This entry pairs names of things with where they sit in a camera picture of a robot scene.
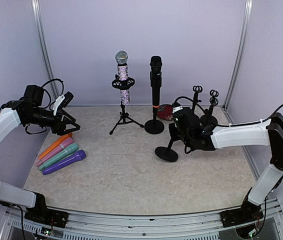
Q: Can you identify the red patterned coaster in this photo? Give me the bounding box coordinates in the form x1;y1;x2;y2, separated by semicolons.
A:
157;104;173;121

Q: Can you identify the black microphone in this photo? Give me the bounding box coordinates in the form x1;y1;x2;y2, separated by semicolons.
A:
150;56;163;108

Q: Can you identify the aluminium corner frame post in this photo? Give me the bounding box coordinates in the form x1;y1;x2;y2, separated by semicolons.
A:
223;0;253;111

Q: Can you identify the black camera cable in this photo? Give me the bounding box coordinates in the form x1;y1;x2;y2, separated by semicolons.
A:
172;96;205;113

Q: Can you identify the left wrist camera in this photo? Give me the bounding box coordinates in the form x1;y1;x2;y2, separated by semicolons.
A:
52;91;74;116

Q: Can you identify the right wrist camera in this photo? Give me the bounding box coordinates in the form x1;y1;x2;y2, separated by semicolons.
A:
172;106;192;120

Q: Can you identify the left aluminium frame post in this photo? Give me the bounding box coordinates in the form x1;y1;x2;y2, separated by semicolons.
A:
30;0;61;101

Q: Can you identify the black tripod microphone stand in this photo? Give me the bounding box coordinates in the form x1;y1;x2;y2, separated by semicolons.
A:
109;74;145;135

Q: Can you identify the purple microphone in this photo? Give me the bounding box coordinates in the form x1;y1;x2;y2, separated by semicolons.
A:
42;149;87;176

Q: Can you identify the black desk stand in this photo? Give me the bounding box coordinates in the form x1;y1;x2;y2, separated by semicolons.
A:
192;85;203;112

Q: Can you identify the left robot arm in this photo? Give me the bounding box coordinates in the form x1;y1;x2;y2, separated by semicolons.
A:
0;85;80;228

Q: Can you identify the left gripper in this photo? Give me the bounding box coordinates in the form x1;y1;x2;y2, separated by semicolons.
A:
25;107;80;135

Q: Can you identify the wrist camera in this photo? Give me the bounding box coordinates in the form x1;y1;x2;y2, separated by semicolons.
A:
52;91;74;116
172;106;192;120

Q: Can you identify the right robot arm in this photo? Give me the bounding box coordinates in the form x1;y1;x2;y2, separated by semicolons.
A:
169;106;283;227

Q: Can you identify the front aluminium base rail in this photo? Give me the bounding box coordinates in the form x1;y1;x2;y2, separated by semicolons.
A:
0;199;283;240

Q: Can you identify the pink microphone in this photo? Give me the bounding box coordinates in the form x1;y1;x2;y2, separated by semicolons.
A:
35;138;74;167

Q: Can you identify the teal microphone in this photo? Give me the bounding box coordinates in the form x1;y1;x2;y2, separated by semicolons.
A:
38;143;79;171

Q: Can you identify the glitter microphone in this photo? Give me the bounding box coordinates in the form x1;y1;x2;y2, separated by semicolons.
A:
115;50;130;106

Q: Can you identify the orange microphone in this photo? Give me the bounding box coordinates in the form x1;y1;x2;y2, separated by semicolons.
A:
38;132;73;160

